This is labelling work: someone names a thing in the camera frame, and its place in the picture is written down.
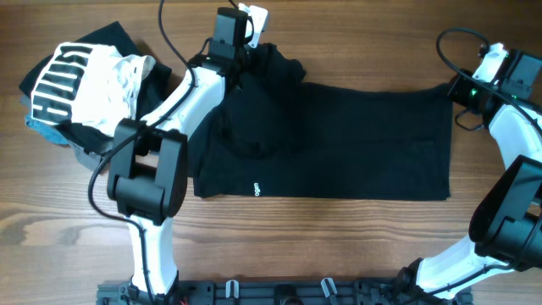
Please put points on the black t-shirt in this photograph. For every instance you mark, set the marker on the black t-shirt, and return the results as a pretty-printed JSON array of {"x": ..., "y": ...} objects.
[{"x": 281, "y": 136}]

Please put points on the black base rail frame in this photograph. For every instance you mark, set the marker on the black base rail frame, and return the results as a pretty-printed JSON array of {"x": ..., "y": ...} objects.
[{"x": 365, "y": 291}]

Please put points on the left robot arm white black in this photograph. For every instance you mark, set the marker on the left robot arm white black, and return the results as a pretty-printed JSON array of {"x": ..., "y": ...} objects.
[{"x": 148, "y": 170}]

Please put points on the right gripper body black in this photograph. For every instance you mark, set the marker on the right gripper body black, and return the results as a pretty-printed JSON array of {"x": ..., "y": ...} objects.
[{"x": 467, "y": 91}]

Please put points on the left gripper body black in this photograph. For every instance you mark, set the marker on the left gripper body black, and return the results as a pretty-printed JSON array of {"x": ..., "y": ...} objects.
[{"x": 257, "y": 58}]

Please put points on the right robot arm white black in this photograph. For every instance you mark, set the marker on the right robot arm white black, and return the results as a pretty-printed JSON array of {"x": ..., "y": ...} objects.
[{"x": 503, "y": 236}]

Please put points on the folded blue garment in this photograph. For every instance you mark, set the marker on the folded blue garment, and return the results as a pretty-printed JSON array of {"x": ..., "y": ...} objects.
[{"x": 49, "y": 133}]

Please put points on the white shirt black print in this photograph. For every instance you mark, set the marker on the white shirt black print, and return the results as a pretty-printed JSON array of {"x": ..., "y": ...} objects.
[{"x": 89, "y": 84}]

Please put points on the folded grey garment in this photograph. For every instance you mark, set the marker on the folded grey garment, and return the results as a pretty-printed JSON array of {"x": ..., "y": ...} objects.
[{"x": 90, "y": 159}]

